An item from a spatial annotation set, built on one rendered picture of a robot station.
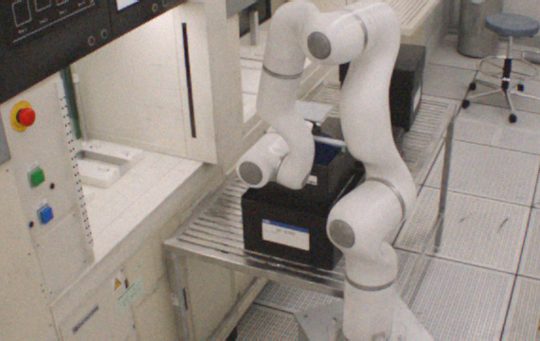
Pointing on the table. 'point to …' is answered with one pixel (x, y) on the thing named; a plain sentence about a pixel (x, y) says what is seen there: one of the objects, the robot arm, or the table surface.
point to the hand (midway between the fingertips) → (304, 117)
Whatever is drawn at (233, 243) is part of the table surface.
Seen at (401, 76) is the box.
